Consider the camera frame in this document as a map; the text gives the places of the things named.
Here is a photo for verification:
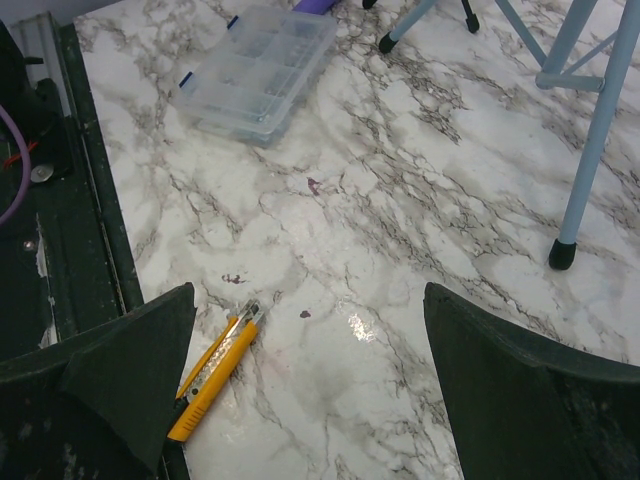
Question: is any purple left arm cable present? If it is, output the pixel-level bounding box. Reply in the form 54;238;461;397
0;107;32;226

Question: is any clear plastic screw box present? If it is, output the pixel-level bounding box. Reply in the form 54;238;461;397
172;5;338;147

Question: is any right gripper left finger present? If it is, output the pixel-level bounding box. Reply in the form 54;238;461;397
1;283;196;479

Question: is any yellow utility knife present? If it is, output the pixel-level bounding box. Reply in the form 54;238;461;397
168;299;265;443

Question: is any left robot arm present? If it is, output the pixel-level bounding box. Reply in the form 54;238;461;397
1;25;73;183

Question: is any light blue music stand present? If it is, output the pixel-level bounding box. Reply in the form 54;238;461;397
378;0;640;271

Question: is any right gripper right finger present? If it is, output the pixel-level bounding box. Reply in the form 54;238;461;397
423;283;639;479

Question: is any black tripod mic stand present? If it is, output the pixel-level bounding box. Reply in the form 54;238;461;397
362;0;480;34

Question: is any purple microphone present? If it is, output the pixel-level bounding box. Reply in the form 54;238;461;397
293;0;337;15

